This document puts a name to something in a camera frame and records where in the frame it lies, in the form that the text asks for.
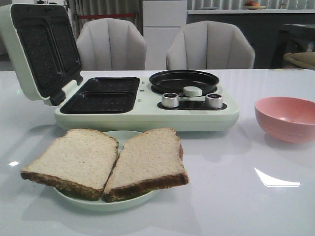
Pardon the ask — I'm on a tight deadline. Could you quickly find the bread slice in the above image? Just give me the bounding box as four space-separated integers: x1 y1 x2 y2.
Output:
103 128 189 202
20 129 119 201

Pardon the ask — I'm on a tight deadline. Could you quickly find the mint green breakfast maker lid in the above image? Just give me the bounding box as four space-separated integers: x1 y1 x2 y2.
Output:
0 3 83 106

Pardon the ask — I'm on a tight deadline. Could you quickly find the mint green breakfast maker base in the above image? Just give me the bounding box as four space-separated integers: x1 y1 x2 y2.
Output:
55 76 239 132

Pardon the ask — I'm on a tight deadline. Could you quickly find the left silver control knob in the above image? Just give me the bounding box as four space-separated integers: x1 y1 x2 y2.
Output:
161 92 179 108

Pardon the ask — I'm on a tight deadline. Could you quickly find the silver control knob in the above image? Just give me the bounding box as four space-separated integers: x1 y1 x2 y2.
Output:
161 92 179 108
205 93 223 109

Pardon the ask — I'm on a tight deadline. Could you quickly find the black round frying pan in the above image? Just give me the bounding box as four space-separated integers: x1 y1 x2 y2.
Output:
149 70 220 97

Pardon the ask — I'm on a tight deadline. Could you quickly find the mint green round plate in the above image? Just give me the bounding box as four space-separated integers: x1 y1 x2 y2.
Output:
54 130 157 211

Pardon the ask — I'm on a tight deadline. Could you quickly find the right silver control knob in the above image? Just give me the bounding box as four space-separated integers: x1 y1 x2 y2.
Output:
205 93 223 109

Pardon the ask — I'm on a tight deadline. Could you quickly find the right beige upholstered chair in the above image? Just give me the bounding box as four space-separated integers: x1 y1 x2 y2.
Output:
166 21 255 70

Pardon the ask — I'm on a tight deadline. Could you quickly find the beige upholstered chair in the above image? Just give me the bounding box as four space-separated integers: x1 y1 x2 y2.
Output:
77 18 146 70
166 21 255 70

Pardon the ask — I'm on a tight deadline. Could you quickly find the left beige upholstered chair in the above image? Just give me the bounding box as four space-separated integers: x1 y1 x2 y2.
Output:
77 18 146 70

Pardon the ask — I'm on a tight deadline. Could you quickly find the white cabinet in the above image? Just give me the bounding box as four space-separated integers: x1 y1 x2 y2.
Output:
142 0 187 70

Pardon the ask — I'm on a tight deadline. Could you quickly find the pink bowl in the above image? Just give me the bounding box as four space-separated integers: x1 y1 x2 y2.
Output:
254 97 315 144

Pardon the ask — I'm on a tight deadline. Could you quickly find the dark grey counter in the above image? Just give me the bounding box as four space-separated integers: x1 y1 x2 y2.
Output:
187 9 315 69

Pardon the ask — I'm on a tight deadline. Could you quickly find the fruit plate on counter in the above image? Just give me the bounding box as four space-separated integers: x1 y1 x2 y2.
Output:
243 0 266 10

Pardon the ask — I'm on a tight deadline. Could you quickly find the tan cushion at right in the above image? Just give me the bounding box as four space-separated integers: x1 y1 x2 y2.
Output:
283 52 315 70

